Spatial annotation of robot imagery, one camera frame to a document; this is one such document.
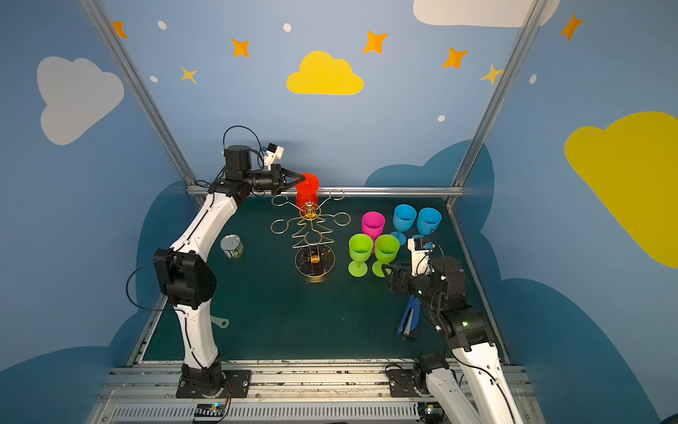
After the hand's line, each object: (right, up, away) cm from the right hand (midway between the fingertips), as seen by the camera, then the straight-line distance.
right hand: (396, 262), depth 71 cm
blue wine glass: (+18, +13, +27) cm, 35 cm away
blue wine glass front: (+8, +13, +25) cm, 29 cm away
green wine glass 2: (+1, +2, +22) cm, 22 cm away
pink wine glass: (-3, +10, +28) cm, 30 cm away
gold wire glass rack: (-25, -1, +28) cm, 38 cm away
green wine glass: (-8, +2, +22) cm, 24 cm away
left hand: (-27, +25, +10) cm, 38 cm away
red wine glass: (-26, +21, +10) cm, 35 cm away
